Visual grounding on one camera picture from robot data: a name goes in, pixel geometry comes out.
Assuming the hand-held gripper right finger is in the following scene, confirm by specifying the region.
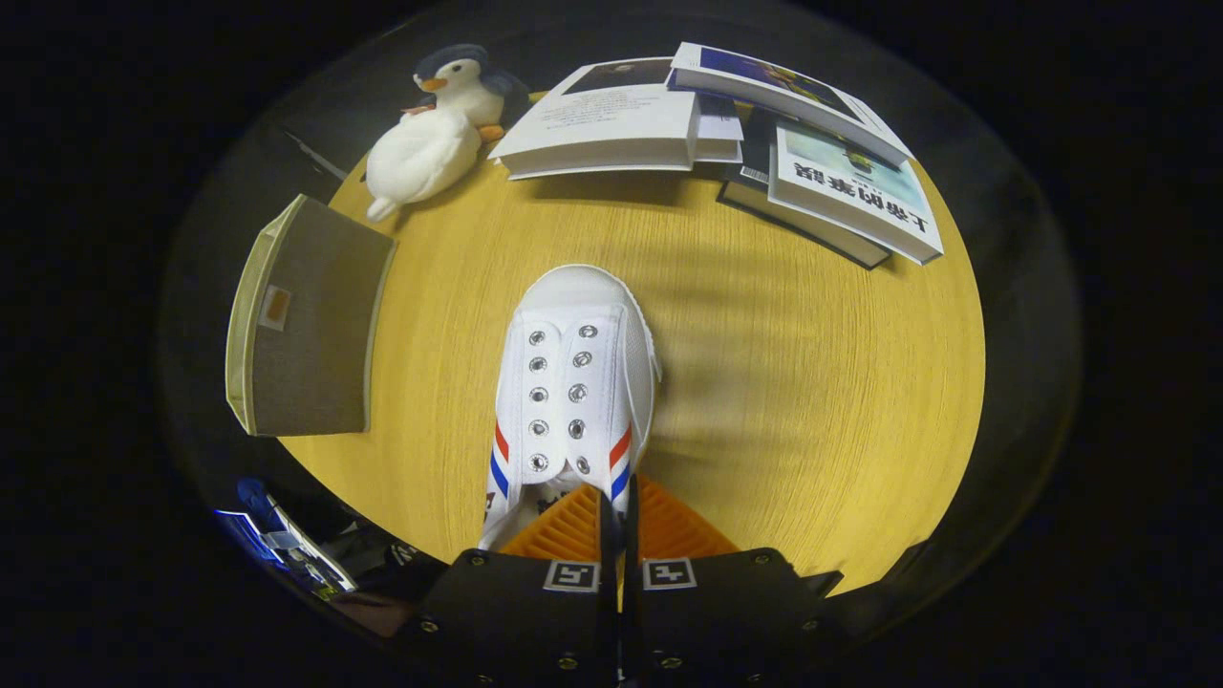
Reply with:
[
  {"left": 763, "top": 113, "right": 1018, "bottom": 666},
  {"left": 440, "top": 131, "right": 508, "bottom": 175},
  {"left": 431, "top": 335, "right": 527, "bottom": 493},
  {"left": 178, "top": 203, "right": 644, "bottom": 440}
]
[{"left": 625, "top": 475, "right": 847, "bottom": 688}]

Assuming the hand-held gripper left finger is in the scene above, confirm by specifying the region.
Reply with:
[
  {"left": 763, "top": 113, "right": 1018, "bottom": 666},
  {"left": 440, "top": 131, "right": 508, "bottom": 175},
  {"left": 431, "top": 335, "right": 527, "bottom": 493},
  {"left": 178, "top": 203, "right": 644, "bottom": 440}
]
[{"left": 418, "top": 483, "right": 618, "bottom": 688}]

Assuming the white striped canvas shoe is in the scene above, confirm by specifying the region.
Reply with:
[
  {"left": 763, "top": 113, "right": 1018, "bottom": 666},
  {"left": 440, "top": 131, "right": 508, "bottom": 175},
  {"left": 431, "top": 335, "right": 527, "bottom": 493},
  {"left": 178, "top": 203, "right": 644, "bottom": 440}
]
[{"left": 478, "top": 265, "right": 664, "bottom": 553}]

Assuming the cream fabric storage box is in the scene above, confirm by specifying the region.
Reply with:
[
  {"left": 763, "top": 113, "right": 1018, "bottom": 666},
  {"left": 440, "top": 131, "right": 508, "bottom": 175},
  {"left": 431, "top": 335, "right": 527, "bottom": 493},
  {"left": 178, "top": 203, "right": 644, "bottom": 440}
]
[{"left": 225, "top": 194, "right": 397, "bottom": 438}]

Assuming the open laptop computer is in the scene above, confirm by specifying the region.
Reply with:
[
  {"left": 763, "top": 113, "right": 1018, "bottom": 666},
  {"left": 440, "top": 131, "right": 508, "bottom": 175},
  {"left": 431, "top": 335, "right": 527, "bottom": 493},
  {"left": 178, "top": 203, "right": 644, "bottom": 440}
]
[{"left": 214, "top": 478, "right": 360, "bottom": 601}]

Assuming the pale green cover book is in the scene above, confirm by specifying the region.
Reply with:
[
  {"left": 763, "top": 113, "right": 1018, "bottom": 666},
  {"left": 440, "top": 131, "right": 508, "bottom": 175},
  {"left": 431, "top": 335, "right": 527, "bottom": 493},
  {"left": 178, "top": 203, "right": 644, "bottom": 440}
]
[{"left": 767, "top": 119, "right": 946, "bottom": 266}]

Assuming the thin white book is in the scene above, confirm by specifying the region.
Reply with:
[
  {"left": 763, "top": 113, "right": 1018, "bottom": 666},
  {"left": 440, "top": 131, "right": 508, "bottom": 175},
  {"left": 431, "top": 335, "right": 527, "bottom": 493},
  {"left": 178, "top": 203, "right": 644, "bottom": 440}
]
[{"left": 696, "top": 91, "right": 745, "bottom": 164}]

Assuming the white duck plush toy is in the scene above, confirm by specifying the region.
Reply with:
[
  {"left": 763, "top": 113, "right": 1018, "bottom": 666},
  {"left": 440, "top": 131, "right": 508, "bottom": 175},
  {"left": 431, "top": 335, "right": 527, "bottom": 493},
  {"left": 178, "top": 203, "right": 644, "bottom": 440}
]
[{"left": 365, "top": 103, "right": 484, "bottom": 224}]

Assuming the blue picture cover book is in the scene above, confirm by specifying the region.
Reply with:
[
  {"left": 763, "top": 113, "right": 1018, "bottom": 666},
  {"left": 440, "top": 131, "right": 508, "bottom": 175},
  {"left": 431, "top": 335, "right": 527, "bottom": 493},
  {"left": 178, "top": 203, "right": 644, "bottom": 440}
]
[{"left": 669, "top": 42, "right": 914, "bottom": 169}]

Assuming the grey penguin plush toy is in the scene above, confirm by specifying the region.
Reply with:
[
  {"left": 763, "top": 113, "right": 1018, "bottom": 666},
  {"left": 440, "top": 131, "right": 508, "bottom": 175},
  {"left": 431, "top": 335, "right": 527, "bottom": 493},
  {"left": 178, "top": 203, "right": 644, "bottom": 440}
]
[{"left": 401, "top": 43, "right": 528, "bottom": 144}]

